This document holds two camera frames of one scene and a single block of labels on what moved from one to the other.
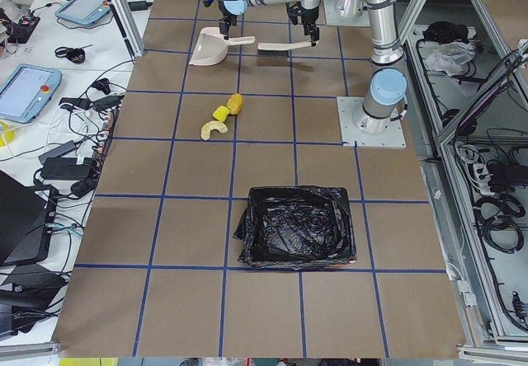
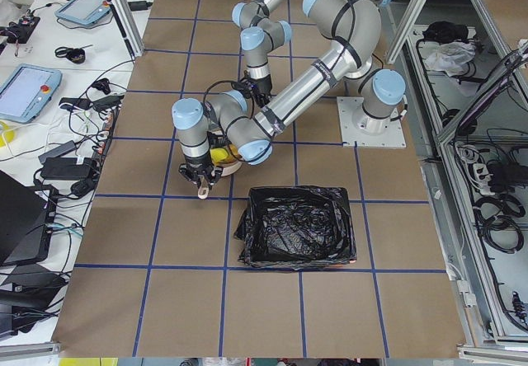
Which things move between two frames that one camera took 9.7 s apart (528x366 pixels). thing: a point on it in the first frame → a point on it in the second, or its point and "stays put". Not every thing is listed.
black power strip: [108, 128] stays put
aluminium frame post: [122, 11] stays put
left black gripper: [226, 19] → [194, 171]
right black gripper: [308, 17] → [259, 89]
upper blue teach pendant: [87, 7] stays put
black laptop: [27, 218] stays put
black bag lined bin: [297, 227] stays put
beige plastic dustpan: [210, 46] → [227, 171]
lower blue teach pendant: [27, 91] stays put
